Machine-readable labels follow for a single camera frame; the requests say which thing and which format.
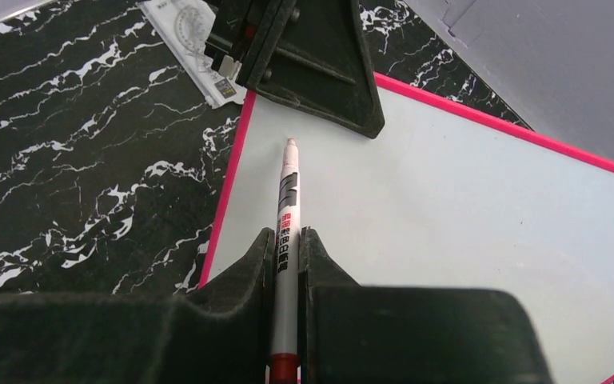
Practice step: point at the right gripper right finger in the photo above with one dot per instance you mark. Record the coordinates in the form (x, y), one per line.
(351, 333)

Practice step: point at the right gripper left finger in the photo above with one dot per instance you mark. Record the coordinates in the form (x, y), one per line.
(216, 334)

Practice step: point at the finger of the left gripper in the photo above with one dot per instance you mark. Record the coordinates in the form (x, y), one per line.
(323, 62)
(262, 26)

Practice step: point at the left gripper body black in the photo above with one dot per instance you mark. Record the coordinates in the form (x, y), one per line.
(225, 43)

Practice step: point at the red whiteboard marker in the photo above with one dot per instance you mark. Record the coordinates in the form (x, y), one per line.
(283, 353)

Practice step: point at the pink framed whiteboard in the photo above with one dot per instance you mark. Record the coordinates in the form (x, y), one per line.
(445, 195)

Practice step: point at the white printed card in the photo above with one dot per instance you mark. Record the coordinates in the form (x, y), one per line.
(184, 26)

